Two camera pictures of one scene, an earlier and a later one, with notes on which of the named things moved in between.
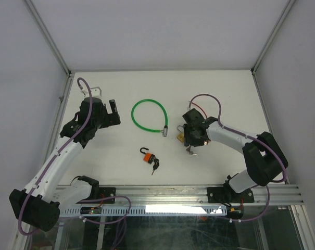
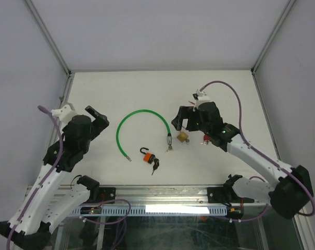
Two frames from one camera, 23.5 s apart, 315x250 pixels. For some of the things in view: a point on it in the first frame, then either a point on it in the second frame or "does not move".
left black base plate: [104, 192] does not move
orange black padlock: [148, 157] does not move
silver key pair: [188, 150] to [169, 148]
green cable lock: [165, 130] to [169, 140]
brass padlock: [180, 136] does not move
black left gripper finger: [115, 120] to [98, 125]
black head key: [156, 163] does not move
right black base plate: [227, 195] does not move
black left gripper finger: [113, 105] to [93, 112]
